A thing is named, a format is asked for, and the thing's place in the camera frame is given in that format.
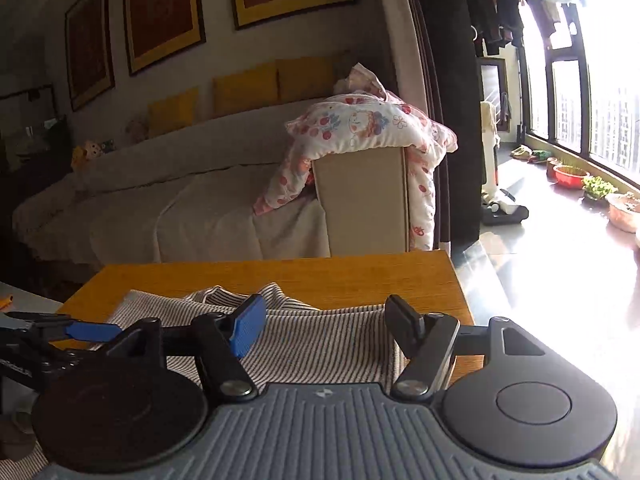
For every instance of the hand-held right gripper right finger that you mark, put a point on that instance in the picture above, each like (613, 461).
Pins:
(404, 326)

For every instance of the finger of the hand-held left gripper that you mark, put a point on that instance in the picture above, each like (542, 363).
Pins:
(92, 331)

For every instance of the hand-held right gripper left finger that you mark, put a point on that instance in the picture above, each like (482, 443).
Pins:
(247, 329)

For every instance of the striped grey towel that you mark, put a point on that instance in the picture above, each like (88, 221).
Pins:
(310, 345)

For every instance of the hanging clothes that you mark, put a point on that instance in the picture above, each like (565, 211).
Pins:
(500, 5)

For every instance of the white side table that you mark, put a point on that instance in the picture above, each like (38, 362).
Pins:
(30, 301)

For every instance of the small orange item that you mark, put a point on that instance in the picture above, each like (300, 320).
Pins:
(6, 303)

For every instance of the beige sofa throw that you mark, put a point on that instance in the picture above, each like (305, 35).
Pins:
(200, 220)

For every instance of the white floor cleaner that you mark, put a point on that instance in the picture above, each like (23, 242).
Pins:
(505, 210)

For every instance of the beige sofa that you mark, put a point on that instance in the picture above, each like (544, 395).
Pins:
(200, 160)

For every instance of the yellow pink plush doll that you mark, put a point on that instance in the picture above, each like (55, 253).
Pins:
(84, 152)

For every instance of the dark cabinet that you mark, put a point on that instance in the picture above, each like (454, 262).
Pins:
(35, 150)

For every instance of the white tower appliance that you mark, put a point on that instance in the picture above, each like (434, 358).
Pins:
(488, 150)

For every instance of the beige plush toy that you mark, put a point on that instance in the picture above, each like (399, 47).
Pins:
(136, 130)

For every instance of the floral padded quilt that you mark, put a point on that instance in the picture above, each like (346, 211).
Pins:
(360, 122)

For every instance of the beige slipper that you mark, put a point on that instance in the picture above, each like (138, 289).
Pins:
(520, 152)

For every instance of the green red slipper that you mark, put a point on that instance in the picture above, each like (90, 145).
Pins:
(540, 156)

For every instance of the small brown pot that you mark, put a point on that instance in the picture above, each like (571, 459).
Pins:
(553, 166)

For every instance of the red plant pot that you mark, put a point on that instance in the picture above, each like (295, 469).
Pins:
(570, 177)

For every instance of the yellow cushion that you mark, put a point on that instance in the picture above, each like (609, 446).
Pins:
(245, 91)
(306, 77)
(172, 111)

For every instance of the potted green plant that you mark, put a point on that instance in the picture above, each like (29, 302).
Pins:
(599, 187)

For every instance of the dark curtain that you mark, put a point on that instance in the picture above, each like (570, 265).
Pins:
(445, 85)

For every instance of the pink basin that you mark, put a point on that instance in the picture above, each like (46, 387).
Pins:
(625, 212)

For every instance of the dark-framed window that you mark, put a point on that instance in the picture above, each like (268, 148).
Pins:
(567, 105)

